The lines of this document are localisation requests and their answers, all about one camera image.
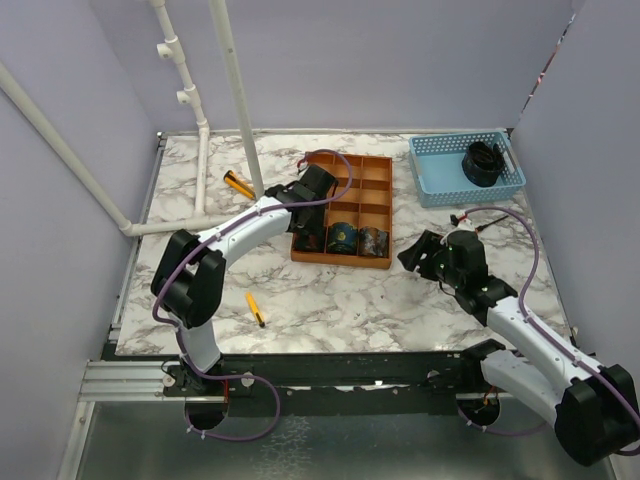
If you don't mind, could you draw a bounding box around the black orange floral tie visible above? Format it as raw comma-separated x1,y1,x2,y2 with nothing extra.
293,228,326,253

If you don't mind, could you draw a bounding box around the small yellow black cutter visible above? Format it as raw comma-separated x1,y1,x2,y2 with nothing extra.
245,292,266,328

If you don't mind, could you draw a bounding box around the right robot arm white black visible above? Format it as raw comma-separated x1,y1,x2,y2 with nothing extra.
398,230,639,466

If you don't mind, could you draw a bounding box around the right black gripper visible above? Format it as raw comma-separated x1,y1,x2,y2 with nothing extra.
398,228,464,289

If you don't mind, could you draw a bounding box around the white PVC pipe frame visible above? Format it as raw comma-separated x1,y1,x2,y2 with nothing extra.
1,1,241,237

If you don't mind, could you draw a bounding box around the rolled brown floral tie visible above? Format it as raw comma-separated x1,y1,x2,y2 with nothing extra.
358,226,389,258

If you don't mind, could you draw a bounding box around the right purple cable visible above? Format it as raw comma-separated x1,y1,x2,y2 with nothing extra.
449,205,640,456

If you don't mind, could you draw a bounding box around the rolled navy yellow tie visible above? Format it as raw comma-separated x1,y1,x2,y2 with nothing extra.
326,222,358,255

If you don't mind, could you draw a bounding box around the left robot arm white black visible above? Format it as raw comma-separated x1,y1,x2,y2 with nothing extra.
151,165,338,395

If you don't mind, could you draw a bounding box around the rolled black tie in basket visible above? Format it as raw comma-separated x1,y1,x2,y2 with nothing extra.
461,141,506,188

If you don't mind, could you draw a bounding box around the light blue plastic basket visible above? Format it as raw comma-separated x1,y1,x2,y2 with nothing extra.
409,131,526,208

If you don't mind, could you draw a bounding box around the aluminium extrusion rail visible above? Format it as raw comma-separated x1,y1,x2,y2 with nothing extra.
78,361,224,404

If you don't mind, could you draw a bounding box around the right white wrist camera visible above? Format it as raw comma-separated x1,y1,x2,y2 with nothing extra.
449,212,477,233

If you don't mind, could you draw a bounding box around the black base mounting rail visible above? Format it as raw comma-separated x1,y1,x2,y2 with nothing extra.
104,349,521,419

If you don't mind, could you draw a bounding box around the yellow utility knife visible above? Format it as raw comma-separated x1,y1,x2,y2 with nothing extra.
223,170,256,200

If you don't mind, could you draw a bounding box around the orange handled screwdriver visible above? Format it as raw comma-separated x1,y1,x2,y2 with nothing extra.
475,215,509,235

